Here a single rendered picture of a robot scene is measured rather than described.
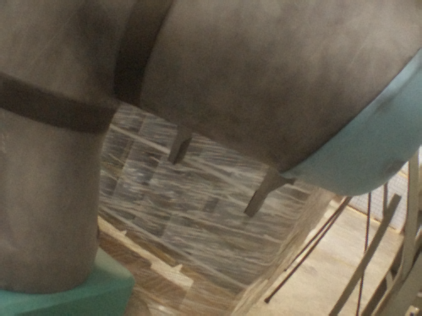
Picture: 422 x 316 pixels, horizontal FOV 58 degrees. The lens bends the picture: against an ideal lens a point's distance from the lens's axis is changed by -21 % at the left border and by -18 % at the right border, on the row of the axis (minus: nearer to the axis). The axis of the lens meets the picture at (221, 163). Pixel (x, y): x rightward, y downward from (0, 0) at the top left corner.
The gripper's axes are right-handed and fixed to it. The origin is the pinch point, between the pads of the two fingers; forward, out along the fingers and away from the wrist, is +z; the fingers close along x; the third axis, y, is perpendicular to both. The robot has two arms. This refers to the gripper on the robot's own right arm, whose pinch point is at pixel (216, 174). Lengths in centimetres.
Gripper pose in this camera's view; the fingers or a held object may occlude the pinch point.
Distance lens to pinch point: 64.4
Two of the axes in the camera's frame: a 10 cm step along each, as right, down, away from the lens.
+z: -3.6, 7.7, 5.3
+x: 8.1, 5.4, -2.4
